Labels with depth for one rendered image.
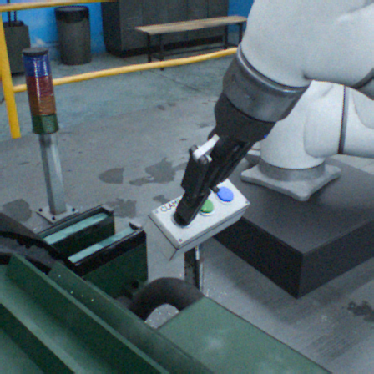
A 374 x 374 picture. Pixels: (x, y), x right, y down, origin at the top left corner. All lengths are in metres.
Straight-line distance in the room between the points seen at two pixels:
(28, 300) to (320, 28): 0.38
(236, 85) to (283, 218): 0.56
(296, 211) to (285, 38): 0.65
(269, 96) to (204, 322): 0.36
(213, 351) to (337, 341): 0.77
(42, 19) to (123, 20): 0.92
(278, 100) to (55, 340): 0.43
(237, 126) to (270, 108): 0.05
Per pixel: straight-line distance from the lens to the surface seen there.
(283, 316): 1.01
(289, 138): 1.13
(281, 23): 0.51
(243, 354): 0.22
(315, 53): 0.52
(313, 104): 1.11
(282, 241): 1.01
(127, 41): 6.17
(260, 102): 0.56
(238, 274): 1.10
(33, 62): 1.17
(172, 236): 0.75
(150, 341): 0.19
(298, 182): 1.18
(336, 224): 1.08
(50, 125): 1.21
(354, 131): 1.12
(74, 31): 5.91
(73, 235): 1.03
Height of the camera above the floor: 1.47
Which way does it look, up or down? 28 degrees down
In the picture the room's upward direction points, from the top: straight up
